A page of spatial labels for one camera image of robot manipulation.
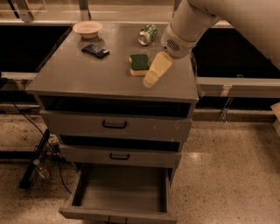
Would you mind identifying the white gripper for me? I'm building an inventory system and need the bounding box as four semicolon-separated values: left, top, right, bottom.
143;24;196;88

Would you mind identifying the green and yellow sponge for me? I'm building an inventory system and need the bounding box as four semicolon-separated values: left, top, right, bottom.
129;54;150;76

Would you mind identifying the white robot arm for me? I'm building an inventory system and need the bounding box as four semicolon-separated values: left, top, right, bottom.
143;0;280;88

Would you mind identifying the grey drawer cabinet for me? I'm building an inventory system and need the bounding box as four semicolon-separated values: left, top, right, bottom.
27;23;199;173

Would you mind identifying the grey middle drawer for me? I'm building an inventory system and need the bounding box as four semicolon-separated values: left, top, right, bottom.
59;144;181;168

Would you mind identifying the grey top drawer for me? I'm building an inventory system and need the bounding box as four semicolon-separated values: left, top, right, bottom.
40;110;192;142

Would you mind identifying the grey open bottom drawer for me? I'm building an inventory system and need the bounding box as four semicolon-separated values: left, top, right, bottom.
59;164;177;224

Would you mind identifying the green soda can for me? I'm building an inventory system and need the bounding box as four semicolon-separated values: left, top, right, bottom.
138;24;158;46

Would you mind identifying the beige bowl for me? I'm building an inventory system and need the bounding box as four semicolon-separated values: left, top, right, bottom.
73;21;102;39

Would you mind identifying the small plastic bottle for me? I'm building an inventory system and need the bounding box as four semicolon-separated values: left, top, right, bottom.
33;159;50;179

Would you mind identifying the black stand leg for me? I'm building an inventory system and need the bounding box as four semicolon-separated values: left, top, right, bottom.
18;129;50;189

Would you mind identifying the black floor cable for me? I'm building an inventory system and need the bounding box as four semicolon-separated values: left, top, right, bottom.
10;101;73;194

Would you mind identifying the metal railing frame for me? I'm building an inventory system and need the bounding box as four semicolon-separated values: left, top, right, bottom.
0;0;280;99

